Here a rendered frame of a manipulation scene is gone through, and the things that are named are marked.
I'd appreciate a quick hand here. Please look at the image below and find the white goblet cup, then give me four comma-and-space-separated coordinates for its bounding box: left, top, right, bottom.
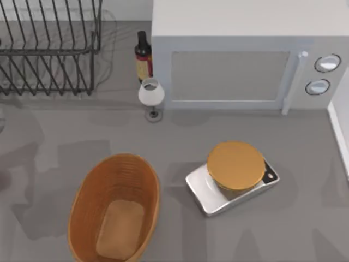
137, 77, 166, 123

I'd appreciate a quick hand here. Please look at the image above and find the white kitchen scale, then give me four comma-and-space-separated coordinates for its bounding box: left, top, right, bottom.
185, 157, 280, 217

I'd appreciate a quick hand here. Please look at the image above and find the orange round scale plate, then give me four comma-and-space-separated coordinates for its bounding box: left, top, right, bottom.
207, 140, 266, 191

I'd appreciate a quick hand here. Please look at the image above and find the microwave door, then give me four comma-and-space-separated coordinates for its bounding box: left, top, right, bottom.
166, 49, 294, 106

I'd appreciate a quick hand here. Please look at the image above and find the dark glass bottle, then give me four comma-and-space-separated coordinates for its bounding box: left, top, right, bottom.
134, 30, 153, 85

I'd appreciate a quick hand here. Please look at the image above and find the orange woven basket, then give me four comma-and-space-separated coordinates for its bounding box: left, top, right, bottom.
67, 153, 161, 262

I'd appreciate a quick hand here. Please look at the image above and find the pale microwave oven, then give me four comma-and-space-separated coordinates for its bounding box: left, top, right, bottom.
150, 0, 349, 116

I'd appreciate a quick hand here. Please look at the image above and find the microwave knob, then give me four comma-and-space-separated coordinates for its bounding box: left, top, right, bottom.
314, 53, 342, 73
305, 78, 332, 96

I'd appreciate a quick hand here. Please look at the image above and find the microwave door handle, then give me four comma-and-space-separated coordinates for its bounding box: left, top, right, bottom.
281, 50, 309, 116

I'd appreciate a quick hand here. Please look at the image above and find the dark wire dish rack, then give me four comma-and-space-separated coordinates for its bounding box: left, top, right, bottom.
0, 0, 104, 97

